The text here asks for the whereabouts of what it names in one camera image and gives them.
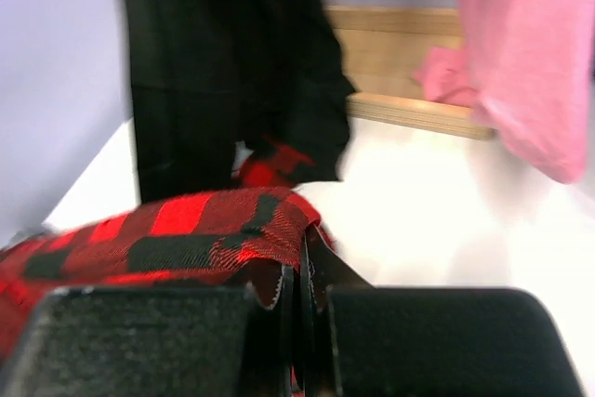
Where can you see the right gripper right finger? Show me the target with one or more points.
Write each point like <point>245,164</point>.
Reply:
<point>360,340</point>

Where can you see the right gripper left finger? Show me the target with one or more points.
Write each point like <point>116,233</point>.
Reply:
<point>149,342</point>

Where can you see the red black plaid shirt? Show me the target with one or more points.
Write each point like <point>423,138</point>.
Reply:
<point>204,237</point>

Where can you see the pink shirt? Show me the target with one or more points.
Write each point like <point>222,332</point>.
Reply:
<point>523,69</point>

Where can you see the wooden clothes rack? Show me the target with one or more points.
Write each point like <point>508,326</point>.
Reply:
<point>382,47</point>

